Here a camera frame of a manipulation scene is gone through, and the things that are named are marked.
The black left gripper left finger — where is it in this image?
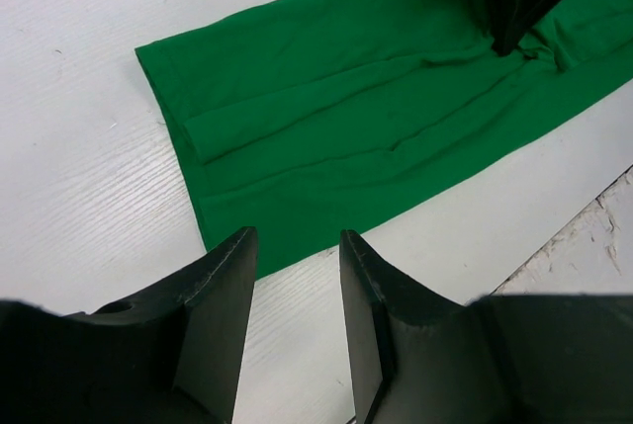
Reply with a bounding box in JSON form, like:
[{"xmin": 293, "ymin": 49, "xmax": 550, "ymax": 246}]
[{"xmin": 1, "ymin": 227, "xmax": 258, "ymax": 423}]

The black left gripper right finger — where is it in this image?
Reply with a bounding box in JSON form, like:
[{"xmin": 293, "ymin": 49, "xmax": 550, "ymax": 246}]
[{"xmin": 339, "ymin": 230, "xmax": 632, "ymax": 423}]

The green t shirt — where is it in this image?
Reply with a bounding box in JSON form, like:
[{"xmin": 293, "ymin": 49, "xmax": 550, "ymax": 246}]
[{"xmin": 136, "ymin": 0, "xmax": 632, "ymax": 276}]

